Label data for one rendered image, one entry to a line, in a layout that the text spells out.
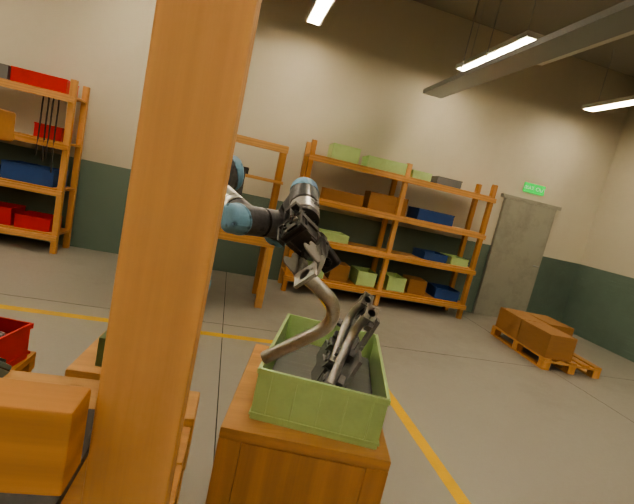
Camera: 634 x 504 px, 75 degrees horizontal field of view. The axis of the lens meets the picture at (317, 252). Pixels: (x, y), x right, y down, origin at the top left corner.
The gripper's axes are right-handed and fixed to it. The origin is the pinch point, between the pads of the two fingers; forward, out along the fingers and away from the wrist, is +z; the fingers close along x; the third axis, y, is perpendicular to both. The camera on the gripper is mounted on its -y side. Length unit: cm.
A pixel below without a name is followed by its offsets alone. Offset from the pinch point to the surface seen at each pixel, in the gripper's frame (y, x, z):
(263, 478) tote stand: -49, -59, 5
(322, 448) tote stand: -53, -39, 1
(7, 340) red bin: 26, -94, -20
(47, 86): 130, -302, -464
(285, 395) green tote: -39, -43, -11
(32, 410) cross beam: 32, -7, 42
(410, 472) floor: -194, -82, -53
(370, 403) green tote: -56, -23, -8
